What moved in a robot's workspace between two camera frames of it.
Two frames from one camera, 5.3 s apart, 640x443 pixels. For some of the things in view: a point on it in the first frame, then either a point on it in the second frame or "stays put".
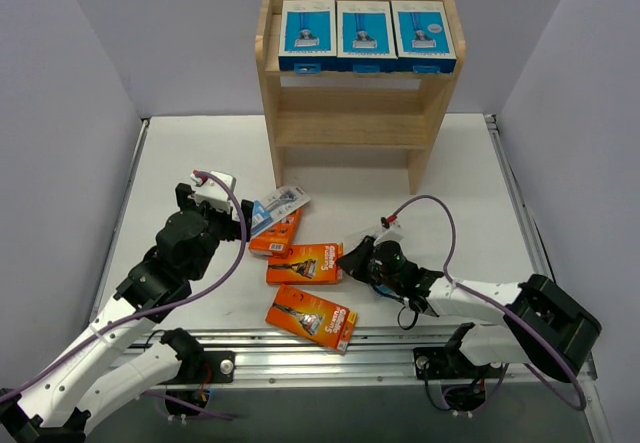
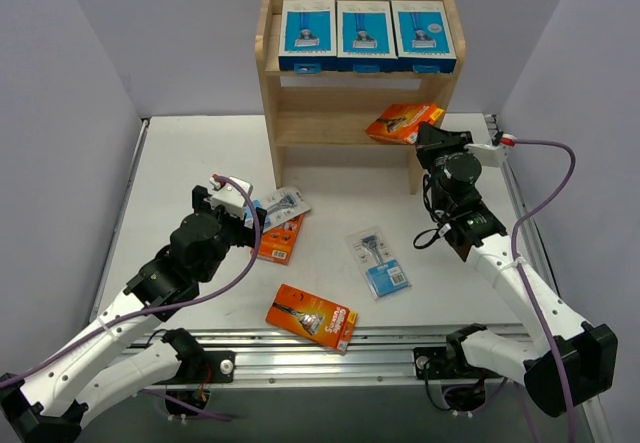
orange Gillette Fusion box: (321, 320) stays put
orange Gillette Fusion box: (307, 263) → (399, 122)
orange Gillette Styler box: (278, 240) stays put
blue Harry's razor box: (308, 36) stays put
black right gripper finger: (357, 261) → (429, 134)
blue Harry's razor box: (365, 39) stays put
